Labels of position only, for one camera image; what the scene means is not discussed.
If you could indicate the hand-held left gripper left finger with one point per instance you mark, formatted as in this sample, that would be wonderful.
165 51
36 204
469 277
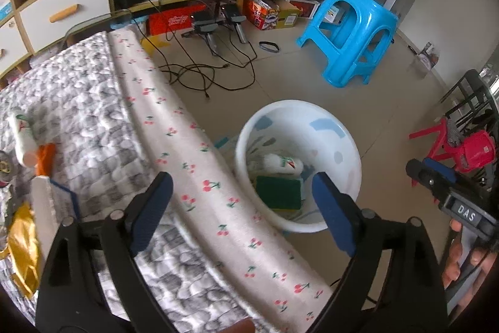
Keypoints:
152 216

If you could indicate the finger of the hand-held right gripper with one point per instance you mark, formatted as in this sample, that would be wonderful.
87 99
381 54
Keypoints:
432 177

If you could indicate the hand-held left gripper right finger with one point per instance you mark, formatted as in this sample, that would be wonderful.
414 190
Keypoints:
331 216

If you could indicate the white plastic basin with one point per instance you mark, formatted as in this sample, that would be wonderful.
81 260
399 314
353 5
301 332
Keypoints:
296 114

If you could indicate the blue paper box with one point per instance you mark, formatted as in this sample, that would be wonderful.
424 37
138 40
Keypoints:
43 204

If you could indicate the yellow foil bag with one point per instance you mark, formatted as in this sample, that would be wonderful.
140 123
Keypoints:
23 239

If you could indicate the white drink bottle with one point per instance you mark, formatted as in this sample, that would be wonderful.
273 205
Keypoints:
280 163
25 142

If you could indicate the person's right hand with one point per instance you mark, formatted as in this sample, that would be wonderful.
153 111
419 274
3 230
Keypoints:
454 259

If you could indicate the person's left hand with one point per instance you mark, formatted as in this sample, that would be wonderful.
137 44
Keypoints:
236 327

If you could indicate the red plastic stool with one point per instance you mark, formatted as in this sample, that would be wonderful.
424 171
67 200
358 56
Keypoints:
436 136

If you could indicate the green scouring sponge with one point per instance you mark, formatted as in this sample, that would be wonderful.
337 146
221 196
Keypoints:
278 190

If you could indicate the cherry print mattress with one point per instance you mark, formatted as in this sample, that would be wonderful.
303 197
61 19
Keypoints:
218 177

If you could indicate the black chair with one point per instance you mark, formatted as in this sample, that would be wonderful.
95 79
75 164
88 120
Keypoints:
467 83

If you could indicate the small printed packet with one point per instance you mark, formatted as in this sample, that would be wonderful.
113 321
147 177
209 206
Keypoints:
429 56

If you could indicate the orange wrapper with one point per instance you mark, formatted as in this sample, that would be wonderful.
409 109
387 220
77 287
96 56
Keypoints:
46 157

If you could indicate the grey quilted blanket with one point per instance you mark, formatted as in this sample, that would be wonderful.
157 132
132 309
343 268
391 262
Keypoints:
85 110

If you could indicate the round tin can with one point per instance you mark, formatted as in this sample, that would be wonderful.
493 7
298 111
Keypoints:
6 167

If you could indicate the black band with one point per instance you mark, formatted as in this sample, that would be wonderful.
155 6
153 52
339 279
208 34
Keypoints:
260 46

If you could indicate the blue plastic stool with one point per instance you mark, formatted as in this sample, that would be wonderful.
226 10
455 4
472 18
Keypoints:
351 5

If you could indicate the black handheld device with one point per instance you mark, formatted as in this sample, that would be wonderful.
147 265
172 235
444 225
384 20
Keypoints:
236 21
206 28

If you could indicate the red cardboard box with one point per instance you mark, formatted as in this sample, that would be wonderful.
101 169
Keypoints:
175 19

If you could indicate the brown cardboard box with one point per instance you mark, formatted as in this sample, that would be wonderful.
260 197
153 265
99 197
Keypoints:
290 15

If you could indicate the colourful snack box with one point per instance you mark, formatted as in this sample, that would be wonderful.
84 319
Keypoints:
261 15

